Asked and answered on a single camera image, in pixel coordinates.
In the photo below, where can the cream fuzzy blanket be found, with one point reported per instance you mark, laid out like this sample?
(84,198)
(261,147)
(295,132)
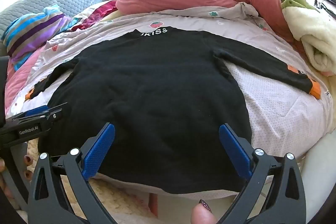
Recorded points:
(123,197)

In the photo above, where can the red velvet cloth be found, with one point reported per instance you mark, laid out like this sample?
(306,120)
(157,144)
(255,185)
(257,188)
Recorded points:
(102,11)

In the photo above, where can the person's right hand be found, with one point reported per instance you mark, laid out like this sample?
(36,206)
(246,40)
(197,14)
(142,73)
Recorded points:
(203,214)

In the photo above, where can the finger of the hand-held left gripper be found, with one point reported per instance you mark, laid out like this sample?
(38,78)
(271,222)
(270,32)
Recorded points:
(36,110)
(53,116)

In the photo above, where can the black sweater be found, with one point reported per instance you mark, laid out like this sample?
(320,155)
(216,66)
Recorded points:
(147,87)

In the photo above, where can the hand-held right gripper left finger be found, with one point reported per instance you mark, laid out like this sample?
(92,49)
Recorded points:
(101,153)

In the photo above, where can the cream fleece blanket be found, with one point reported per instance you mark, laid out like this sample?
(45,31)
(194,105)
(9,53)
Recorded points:
(315,35)

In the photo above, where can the striped pillow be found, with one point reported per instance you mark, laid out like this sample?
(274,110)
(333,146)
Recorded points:
(29,32)

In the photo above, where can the person's left hand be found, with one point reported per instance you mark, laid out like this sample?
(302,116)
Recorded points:
(27,161)

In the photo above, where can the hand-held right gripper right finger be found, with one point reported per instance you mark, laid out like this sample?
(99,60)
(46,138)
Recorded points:
(233,153)

